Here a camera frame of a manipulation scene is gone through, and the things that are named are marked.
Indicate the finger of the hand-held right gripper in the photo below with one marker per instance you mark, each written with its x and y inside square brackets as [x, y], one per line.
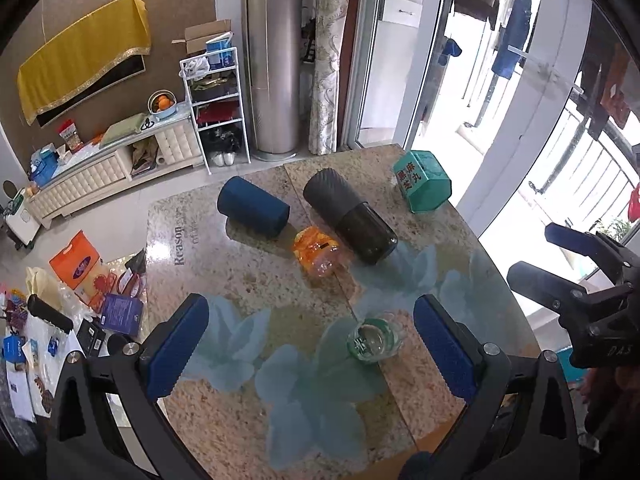
[542, 282]
[580, 240]

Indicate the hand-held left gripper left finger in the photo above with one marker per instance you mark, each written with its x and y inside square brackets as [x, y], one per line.
[175, 347]

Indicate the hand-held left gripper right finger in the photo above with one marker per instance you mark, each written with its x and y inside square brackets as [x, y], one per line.
[445, 352]

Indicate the dark blue cup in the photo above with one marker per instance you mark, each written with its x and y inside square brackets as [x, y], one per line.
[252, 207]

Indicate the black cylindrical bottle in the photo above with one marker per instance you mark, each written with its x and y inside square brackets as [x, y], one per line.
[347, 215]

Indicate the person's right forearm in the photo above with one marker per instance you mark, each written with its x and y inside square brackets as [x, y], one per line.
[612, 395]

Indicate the clear glass cup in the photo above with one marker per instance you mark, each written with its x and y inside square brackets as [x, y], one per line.
[375, 340]

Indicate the dark blue flat box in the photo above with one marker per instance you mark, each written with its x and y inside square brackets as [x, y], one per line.
[122, 312]

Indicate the orange gift bag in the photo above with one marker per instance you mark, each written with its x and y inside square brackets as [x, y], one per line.
[77, 265]

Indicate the black foam roller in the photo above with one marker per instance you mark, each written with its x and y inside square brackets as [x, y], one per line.
[50, 314]

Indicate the green paper box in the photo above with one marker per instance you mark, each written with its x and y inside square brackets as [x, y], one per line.
[422, 182]

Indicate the white padded tv cabinet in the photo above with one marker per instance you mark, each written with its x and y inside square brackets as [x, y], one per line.
[95, 177]

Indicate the pair of white shoes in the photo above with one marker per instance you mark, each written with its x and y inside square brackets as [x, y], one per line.
[223, 158]

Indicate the blue plastic basket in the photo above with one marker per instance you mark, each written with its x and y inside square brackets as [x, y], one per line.
[42, 172]

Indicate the hanging blue denim garment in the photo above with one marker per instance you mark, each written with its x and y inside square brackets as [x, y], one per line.
[512, 30]

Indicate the green cushion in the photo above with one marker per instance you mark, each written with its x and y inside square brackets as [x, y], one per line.
[122, 130]

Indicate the hanging blue cloth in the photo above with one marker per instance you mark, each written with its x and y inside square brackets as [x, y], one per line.
[451, 50]

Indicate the red snack bag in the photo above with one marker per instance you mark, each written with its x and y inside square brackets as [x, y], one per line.
[71, 136]

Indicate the bowl of oranges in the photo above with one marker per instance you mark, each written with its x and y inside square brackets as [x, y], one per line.
[161, 105]

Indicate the white metal rack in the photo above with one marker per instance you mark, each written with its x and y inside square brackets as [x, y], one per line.
[242, 110]

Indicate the black television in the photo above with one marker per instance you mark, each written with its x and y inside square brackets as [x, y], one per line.
[127, 72]

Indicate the white plastic bag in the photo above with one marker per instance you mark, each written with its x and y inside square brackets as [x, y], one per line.
[196, 66]

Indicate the blue product box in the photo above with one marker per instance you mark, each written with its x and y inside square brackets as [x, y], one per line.
[221, 55]

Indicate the silver tower air conditioner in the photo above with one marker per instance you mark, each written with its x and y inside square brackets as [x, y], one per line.
[272, 60]

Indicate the yellow cloth cover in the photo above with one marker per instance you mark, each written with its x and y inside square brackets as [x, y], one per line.
[80, 55]

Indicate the floral curtain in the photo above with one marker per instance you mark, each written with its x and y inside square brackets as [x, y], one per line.
[330, 60]

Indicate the open cardboard box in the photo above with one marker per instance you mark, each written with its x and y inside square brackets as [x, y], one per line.
[205, 35]

